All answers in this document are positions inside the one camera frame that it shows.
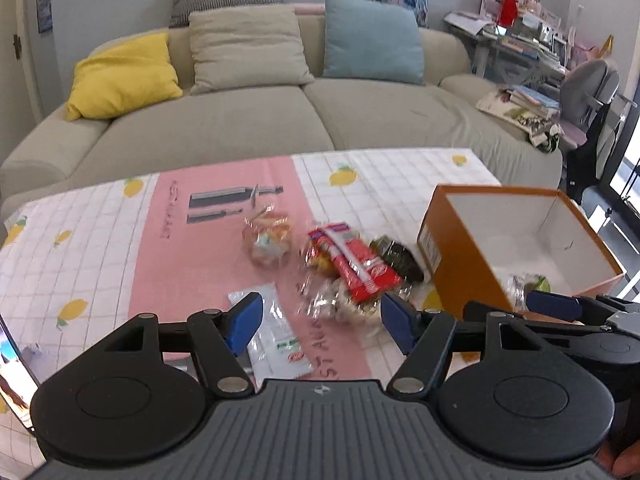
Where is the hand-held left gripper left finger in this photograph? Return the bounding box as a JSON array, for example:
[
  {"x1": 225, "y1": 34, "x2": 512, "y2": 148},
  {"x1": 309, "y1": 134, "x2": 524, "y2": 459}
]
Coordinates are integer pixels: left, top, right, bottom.
[{"x1": 92, "y1": 291, "x2": 264, "y2": 400}]

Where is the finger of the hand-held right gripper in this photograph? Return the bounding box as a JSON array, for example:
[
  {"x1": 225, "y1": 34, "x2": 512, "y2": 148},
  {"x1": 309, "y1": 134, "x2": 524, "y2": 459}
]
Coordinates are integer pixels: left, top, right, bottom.
[
  {"x1": 526, "y1": 289, "x2": 613, "y2": 322},
  {"x1": 462, "y1": 301, "x2": 617, "y2": 341}
]

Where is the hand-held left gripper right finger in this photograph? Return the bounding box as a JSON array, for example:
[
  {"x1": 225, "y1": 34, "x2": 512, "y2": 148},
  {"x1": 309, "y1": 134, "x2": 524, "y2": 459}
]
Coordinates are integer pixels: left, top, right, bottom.
[{"x1": 380, "y1": 291, "x2": 566, "y2": 401}]

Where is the white clear snack packet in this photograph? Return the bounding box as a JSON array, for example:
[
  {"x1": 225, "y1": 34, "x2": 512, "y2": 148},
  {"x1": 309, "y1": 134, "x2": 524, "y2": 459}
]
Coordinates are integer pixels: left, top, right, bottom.
[{"x1": 227, "y1": 282, "x2": 315, "y2": 382}]

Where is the clear green snack packet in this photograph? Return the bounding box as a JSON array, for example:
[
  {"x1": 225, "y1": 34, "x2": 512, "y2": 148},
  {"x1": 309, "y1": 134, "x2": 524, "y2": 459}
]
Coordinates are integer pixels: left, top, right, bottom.
[{"x1": 502, "y1": 271, "x2": 552, "y2": 311}]

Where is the white rice cake packet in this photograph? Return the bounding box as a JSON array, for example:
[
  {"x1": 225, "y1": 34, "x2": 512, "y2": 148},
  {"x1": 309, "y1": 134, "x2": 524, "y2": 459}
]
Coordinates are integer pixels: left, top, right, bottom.
[{"x1": 298, "y1": 280, "x2": 396, "y2": 328}]

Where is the dark green snack packet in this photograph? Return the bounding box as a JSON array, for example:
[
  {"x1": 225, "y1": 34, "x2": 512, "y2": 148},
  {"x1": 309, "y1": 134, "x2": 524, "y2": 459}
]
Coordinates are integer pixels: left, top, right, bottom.
[{"x1": 370, "y1": 235, "x2": 425, "y2": 283}]

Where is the red snack packet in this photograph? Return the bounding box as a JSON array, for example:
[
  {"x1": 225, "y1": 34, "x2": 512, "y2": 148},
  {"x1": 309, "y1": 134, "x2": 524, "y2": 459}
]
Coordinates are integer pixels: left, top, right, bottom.
[{"x1": 306, "y1": 221, "x2": 403, "y2": 306}]

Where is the colourful mixed snack packet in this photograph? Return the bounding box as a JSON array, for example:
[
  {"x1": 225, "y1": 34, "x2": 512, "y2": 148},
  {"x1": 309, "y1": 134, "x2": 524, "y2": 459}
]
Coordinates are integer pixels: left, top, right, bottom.
[{"x1": 241, "y1": 205, "x2": 293, "y2": 268}]

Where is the yellow noodle snack packet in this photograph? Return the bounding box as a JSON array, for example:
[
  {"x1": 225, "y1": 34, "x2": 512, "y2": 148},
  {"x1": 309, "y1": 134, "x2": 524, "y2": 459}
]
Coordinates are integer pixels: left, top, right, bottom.
[{"x1": 300, "y1": 240, "x2": 346, "y2": 281}]

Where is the orange cardboard box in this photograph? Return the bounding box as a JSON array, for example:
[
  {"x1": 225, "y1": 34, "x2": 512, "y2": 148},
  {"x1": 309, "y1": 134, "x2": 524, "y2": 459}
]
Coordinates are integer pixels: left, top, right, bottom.
[{"x1": 416, "y1": 185, "x2": 627, "y2": 321}]

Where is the person's right hand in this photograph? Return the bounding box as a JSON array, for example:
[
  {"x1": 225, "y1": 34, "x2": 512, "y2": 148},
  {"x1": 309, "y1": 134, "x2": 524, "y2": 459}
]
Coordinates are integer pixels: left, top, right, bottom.
[{"x1": 597, "y1": 437, "x2": 640, "y2": 479}]

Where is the pink printed sheet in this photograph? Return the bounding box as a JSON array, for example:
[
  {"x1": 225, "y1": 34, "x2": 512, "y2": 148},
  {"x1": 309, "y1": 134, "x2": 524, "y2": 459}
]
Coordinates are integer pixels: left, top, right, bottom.
[{"x1": 127, "y1": 155, "x2": 373, "y2": 386}]

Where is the dark cloth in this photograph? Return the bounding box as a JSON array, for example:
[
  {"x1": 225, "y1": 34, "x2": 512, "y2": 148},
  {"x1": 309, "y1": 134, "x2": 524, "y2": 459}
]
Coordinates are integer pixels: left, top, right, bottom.
[{"x1": 562, "y1": 102, "x2": 618, "y2": 203}]

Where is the printed tote bag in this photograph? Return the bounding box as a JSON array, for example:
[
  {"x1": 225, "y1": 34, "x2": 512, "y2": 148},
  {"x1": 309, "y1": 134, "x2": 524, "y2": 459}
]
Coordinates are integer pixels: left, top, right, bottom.
[{"x1": 505, "y1": 110, "x2": 565, "y2": 153}]

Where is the lemon print tablecloth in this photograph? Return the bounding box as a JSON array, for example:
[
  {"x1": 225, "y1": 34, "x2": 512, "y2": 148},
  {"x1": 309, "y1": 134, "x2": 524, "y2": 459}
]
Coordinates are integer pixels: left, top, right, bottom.
[{"x1": 0, "y1": 147, "x2": 503, "y2": 466}]

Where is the beige fabric sofa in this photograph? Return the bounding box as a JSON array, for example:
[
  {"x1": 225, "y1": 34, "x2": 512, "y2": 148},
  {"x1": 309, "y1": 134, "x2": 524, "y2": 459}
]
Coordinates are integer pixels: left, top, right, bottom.
[{"x1": 0, "y1": 2, "x2": 563, "y2": 211}]

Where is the pile of magazines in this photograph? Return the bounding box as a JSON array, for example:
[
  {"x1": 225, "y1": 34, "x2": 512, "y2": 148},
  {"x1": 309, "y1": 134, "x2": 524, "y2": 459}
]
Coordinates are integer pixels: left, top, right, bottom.
[{"x1": 476, "y1": 85, "x2": 561, "y2": 126}]

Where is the grey office chair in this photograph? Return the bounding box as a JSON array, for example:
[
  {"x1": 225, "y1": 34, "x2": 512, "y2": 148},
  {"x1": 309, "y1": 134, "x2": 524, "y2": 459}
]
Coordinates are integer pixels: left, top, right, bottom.
[{"x1": 557, "y1": 58, "x2": 623, "y2": 151}]

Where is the smartphone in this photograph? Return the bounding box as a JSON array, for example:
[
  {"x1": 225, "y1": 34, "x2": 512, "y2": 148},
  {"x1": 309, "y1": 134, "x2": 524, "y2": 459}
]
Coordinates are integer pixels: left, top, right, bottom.
[{"x1": 0, "y1": 312, "x2": 41, "y2": 436}]

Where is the cluttered white desk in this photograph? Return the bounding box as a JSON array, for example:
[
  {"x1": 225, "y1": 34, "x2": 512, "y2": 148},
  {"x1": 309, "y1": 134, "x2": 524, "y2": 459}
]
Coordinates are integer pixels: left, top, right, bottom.
[{"x1": 442, "y1": 0, "x2": 616, "y2": 91}]

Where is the beige cushion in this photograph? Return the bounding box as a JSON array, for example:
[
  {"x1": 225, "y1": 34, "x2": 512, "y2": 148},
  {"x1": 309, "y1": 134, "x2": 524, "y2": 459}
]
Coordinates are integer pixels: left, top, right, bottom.
[{"x1": 188, "y1": 6, "x2": 316, "y2": 95}]

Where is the yellow cushion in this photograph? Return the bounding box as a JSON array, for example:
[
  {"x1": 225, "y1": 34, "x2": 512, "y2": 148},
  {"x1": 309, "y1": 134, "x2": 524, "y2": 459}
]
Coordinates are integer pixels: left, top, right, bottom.
[{"x1": 66, "y1": 33, "x2": 184, "y2": 122}]

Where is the light blue cushion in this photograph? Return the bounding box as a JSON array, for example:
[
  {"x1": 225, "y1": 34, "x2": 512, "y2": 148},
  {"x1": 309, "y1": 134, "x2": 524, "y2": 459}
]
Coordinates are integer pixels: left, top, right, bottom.
[{"x1": 322, "y1": 0, "x2": 426, "y2": 86}]

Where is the red paper item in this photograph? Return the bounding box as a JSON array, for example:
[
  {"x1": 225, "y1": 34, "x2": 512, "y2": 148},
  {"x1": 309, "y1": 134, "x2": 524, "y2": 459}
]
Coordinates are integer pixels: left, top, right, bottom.
[{"x1": 496, "y1": 0, "x2": 521, "y2": 27}]

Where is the pink cushion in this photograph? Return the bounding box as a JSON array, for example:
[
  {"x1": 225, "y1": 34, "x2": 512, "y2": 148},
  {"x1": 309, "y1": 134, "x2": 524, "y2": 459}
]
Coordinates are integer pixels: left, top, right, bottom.
[{"x1": 285, "y1": 2, "x2": 326, "y2": 17}]

